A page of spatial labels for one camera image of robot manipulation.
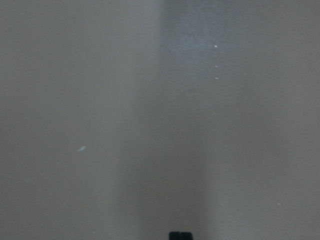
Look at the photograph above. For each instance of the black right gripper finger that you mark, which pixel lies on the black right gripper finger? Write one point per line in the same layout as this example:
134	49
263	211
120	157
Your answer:
178	235

